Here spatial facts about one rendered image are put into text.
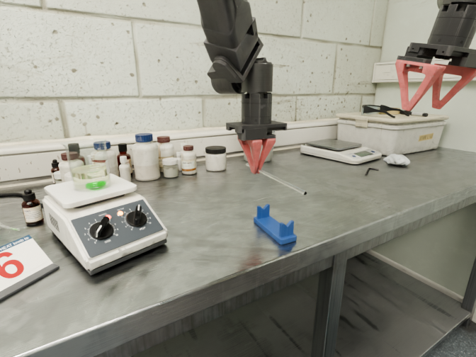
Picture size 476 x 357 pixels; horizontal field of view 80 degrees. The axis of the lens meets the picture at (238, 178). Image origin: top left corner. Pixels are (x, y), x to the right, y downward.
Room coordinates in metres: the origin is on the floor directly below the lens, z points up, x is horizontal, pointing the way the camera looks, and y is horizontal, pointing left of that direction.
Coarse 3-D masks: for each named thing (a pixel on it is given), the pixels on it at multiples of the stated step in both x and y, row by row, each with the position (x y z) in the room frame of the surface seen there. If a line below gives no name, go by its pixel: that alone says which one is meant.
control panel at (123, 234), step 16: (112, 208) 0.43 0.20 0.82; (128, 208) 0.44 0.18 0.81; (144, 208) 0.45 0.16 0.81; (80, 224) 0.38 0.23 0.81; (112, 224) 0.40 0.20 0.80; (128, 224) 0.41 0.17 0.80; (144, 224) 0.42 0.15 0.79; (160, 224) 0.43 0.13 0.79; (96, 240) 0.37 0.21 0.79; (112, 240) 0.37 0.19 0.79; (128, 240) 0.38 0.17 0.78
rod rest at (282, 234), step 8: (264, 208) 0.51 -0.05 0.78; (256, 216) 0.51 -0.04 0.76; (264, 216) 0.51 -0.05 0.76; (256, 224) 0.50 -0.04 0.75; (264, 224) 0.48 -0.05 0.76; (272, 224) 0.48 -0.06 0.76; (280, 224) 0.43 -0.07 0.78; (288, 224) 0.44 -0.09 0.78; (272, 232) 0.45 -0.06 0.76; (280, 232) 0.43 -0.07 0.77; (288, 232) 0.44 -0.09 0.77; (280, 240) 0.42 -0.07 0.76; (288, 240) 0.43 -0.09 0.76
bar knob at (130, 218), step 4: (136, 208) 0.42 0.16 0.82; (140, 208) 0.42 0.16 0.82; (132, 212) 0.43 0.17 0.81; (136, 212) 0.41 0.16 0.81; (140, 212) 0.42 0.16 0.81; (128, 216) 0.42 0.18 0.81; (132, 216) 0.42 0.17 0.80; (136, 216) 0.41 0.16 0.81; (140, 216) 0.41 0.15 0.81; (144, 216) 0.43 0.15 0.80; (128, 220) 0.41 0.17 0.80; (132, 220) 0.41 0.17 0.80; (136, 220) 0.40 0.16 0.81; (140, 220) 0.42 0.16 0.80; (144, 220) 0.42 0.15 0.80; (132, 224) 0.41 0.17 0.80; (136, 224) 0.41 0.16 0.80; (140, 224) 0.41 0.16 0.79
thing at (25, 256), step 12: (0, 252) 0.34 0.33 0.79; (12, 252) 0.35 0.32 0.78; (24, 252) 0.36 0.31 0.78; (36, 252) 0.37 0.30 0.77; (0, 264) 0.33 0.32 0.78; (12, 264) 0.34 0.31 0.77; (24, 264) 0.34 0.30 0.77; (36, 264) 0.35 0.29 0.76; (0, 276) 0.32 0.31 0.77; (12, 276) 0.32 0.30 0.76
